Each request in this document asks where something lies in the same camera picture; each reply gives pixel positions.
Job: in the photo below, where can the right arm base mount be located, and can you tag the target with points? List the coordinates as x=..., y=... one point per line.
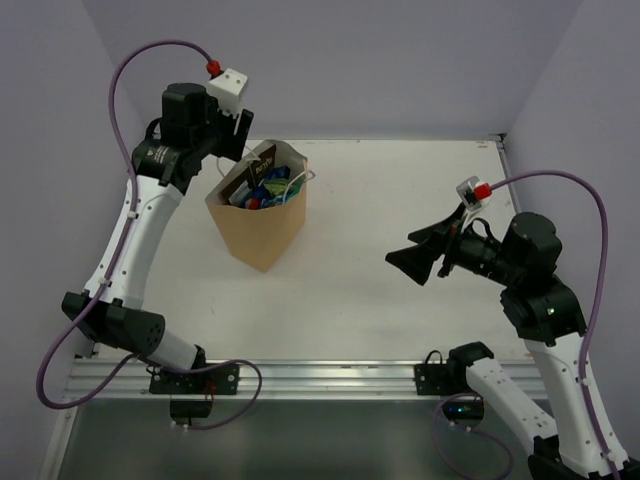
x=433, y=378

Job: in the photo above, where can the dark blue snack bag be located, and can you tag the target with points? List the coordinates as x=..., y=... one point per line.
x=257, y=198

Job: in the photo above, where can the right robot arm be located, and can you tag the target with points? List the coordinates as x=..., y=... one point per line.
x=573, y=441

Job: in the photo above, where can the green small snack packet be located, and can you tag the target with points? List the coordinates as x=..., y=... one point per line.
x=281, y=190

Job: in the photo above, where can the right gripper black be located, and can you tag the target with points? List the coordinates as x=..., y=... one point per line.
x=416, y=260

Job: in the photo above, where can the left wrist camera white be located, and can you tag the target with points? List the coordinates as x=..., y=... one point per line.
x=228, y=89

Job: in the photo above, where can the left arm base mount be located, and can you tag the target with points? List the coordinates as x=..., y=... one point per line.
x=192, y=395

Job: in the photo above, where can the brown Kettle chips bag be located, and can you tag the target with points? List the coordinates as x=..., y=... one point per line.
x=242, y=180

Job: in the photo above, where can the aluminium mounting rail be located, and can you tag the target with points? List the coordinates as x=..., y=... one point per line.
x=391, y=380

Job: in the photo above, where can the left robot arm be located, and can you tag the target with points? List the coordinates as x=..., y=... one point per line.
x=111, y=303

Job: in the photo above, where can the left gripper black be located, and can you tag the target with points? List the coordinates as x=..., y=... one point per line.
x=238, y=135

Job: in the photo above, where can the brown paper bag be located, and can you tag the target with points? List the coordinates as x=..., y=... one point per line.
x=259, y=237

